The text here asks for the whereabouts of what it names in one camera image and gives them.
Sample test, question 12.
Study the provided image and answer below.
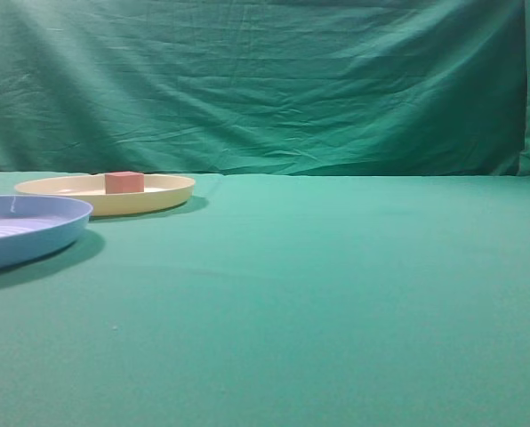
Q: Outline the red cube block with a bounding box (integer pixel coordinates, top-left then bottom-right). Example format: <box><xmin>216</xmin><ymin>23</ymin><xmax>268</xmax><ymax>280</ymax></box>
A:
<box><xmin>104</xmin><ymin>171</ymin><xmax>144</xmax><ymax>194</ymax></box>

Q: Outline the yellow plastic plate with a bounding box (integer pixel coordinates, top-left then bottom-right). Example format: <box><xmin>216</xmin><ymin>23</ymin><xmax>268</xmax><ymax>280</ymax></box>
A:
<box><xmin>14</xmin><ymin>173</ymin><xmax>196</xmax><ymax>217</ymax></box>

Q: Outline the blue plastic plate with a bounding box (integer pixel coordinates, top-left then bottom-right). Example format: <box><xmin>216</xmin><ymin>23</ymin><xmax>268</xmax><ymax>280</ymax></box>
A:
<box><xmin>0</xmin><ymin>195</ymin><xmax>93</xmax><ymax>269</ymax></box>

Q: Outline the green table cloth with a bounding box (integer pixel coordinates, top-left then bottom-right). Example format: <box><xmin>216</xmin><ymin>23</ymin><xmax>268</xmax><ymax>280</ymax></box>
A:
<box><xmin>0</xmin><ymin>175</ymin><xmax>530</xmax><ymax>426</ymax></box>

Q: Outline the green backdrop cloth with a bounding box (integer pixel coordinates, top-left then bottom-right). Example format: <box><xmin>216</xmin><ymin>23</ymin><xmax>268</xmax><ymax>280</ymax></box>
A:
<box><xmin>0</xmin><ymin>1</ymin><xmax>530</xmax><ymax>176</ymax></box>

